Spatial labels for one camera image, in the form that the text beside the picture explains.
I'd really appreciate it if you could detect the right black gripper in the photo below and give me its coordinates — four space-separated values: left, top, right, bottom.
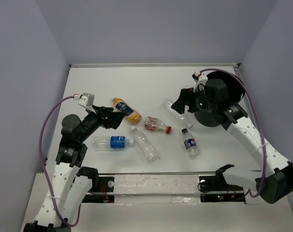
170 85 216 114

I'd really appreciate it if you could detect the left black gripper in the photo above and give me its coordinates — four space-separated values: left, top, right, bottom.
79 104 126 142

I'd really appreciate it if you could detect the orange juice bottle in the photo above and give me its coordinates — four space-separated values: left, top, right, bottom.
112 98 142 126

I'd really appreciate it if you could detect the crushed clear bottle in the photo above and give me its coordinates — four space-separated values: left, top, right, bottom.
162 98 193 129

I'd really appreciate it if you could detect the small pepsi bottle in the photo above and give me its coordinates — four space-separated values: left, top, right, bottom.
181 129 200 159

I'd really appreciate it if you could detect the clear unlabeled bottle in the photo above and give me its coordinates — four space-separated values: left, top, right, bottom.
130 126 160 163

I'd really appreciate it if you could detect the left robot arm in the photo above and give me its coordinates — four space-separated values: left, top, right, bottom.
24 106 125 232

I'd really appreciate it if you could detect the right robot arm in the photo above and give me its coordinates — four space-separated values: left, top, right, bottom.
172 79 293 204

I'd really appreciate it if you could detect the black cylindrical bin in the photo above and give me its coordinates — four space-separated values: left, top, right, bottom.
194 71 248 129

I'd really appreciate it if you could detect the blue label water bottle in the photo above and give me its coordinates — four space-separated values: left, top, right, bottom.
92 136 135 151

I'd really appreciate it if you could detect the red cap bottle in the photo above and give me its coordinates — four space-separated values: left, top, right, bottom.
143 116 172 134

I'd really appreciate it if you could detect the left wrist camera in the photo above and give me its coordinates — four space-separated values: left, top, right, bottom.
78 93 95 107

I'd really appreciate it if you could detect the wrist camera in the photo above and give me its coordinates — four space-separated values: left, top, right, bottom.
192 72 208 84
78 93 95 107

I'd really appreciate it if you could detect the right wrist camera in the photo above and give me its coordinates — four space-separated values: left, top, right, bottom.
192 72 208 84

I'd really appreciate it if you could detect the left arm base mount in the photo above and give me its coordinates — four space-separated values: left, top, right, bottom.
82 175 115 203

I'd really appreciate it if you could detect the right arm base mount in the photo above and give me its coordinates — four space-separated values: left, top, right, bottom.
197 175 246 203

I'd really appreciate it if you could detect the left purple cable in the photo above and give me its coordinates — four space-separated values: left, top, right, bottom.
38 95 82 227

